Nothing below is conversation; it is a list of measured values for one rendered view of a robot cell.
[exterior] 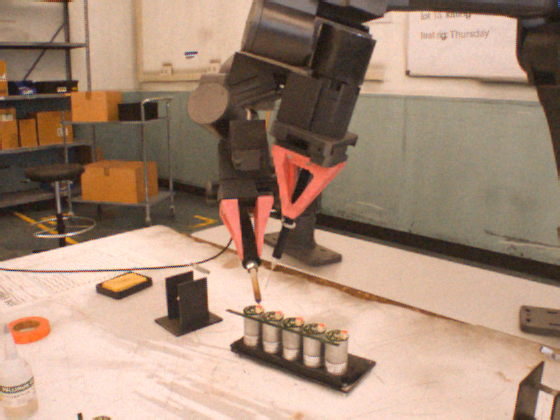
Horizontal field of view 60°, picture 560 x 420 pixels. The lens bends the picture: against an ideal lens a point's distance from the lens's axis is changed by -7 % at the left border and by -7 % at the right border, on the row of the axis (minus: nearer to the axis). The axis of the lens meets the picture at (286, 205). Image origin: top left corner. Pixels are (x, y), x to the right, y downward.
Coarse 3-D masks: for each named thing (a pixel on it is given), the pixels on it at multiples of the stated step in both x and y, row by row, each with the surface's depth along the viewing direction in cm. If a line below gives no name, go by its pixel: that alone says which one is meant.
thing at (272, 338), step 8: (280, 320) 58; (264, 328) 58; (272, 328) 58; (264, 336) 59; (272, 336) 58; (280, 336) 59; (264, 344) 59; (272, 344) 58; (280, 344) 59; (272, 352) 59
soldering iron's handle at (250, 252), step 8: (240, 216) 73; (248, 216) 73; (240, 224) 71; (248, 224) 71; (248, 232) 70; (248, 240) 69; (248, 248) 67; (256, 248) 68; (248, 256) 66; (256, 256) 66
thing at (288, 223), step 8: (304, 176) 55; (304, 184) 55; (296, 192) 55; (296, 200) 56; (288, 224) 56; (280, 232) 57; (288, 232) 57; (280, 240) 57; (280, 248) 58; (280, 256) 58
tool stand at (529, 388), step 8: (544, 352) 43; (552, 352) 43; (536, 368) 44; (528, 376) 43; (536, 376) 44; (520, 384) 42; (528, 384) 43; (536, 384) 44; (520, 392) 42; (528, 392) 43; (536, 392) 45; (552, 392) 44; (520, 400) 42; (528, 400) 44; (536, 400) 46; (520, 408) 43; (528, 408) 44; (552, 408) 40; (520, 416) 43; (528, 416) 45; (552, 416) 40
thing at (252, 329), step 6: (246, 318) 60; (258, 318) 60; (246, 324) 60; (252, 324) 60; (258, 324) 60; (246, 330) 60; (252, 330) 60; (258, 330) 60; (246, 336) 60; (252, 336) 60; (258, 336) 60; (246, 342) 60; (252, 342) 60; (258, 342) 60
